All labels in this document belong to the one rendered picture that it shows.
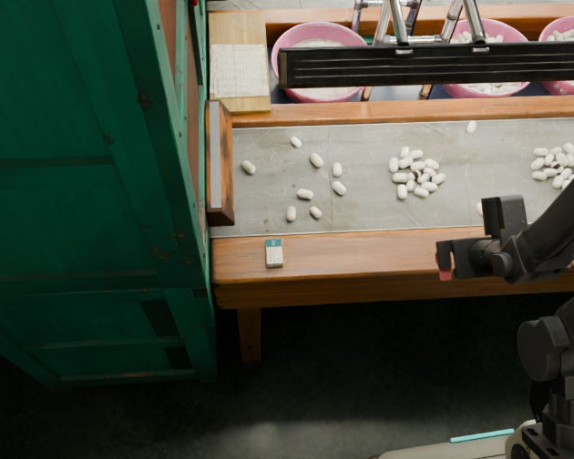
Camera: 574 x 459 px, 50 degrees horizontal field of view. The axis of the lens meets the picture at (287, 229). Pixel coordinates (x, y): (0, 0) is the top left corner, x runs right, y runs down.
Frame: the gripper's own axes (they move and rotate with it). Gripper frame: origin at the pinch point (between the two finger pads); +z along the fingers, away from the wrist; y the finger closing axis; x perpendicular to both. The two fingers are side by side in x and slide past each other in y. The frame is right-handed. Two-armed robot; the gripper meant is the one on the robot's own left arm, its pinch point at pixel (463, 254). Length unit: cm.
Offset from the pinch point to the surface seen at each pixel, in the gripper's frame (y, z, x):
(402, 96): -10, 56, -40
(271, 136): 28, 45, -31
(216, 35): 39, 55, -61
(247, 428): 42, 85, 53
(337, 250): 18.1, 26.9, -1.9
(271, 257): 33.1, 24.9, -2.4
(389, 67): 6.9, 9.6, -37.1
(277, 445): 34, 82, 59
